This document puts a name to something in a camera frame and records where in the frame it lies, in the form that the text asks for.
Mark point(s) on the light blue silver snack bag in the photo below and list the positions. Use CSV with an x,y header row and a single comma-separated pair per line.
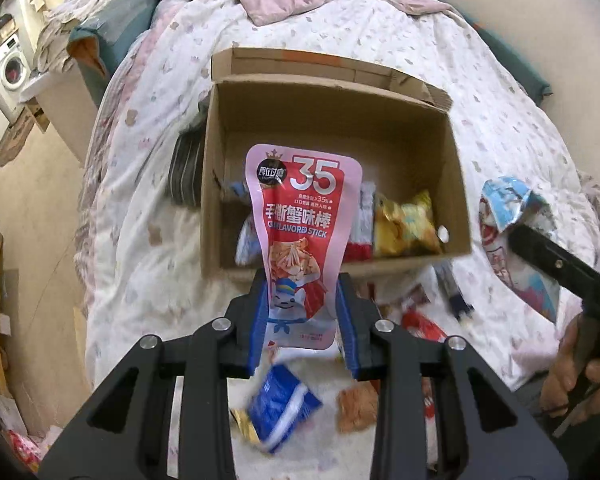
x,y
505,220

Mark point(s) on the brown floor mat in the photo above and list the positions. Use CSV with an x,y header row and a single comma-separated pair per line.
x,y
15,135

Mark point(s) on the orange brown snack packet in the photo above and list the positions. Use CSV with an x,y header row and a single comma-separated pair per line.
x,y
355,407

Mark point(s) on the dark striped cloth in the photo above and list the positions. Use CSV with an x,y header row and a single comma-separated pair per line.
x,y
185,170

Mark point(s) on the person's right hand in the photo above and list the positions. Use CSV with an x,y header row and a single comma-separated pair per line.
x,y
560,380

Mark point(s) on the pink crab stick packet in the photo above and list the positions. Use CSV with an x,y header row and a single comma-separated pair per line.
x,y
300,220

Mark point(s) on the white storage bin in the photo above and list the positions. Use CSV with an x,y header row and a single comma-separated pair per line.
x,y
65,105

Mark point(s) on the brown cardboard box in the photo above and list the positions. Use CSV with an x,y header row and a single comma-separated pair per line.
x,y
330,115

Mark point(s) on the brown and red snack packet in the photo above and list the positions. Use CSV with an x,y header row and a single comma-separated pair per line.
x,y
420,325

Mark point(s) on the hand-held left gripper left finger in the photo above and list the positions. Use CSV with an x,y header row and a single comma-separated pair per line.
x,y
260,330

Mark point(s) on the teal bed cushion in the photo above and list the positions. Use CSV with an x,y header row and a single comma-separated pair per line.
x,y
120,20
510,57

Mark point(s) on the red and white snack bar packet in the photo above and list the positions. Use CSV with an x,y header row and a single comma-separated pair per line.
x,y
362,220

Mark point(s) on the white clothes pile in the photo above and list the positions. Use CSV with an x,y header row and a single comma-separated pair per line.
x,y
60,25

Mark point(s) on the blue flag print snack packet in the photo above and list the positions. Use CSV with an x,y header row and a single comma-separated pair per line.
x,y
280,405

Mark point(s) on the yellow chip packet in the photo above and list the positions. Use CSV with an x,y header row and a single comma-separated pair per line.
x,y
402,225

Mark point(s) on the white washing machine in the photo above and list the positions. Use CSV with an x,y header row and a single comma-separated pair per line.
x,y
7,67

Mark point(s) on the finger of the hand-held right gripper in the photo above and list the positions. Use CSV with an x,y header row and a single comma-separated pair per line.
x,y
555,260

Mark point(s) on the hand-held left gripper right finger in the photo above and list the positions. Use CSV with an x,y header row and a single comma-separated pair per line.
x,y
347,330

